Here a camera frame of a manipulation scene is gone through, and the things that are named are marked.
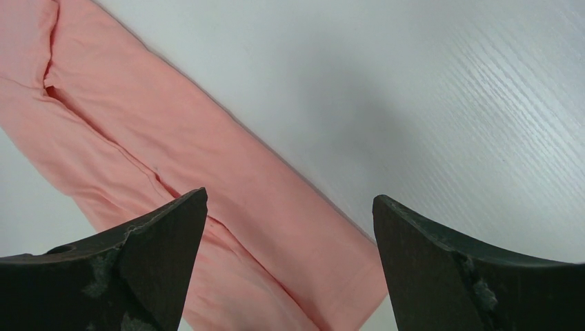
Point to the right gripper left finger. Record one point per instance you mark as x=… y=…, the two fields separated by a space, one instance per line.
x=134 y=276

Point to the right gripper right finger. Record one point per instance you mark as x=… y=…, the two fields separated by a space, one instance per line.
x=441 y=279

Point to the salmon pink t-shirt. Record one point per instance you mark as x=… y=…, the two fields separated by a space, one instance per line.
x=117 y=129

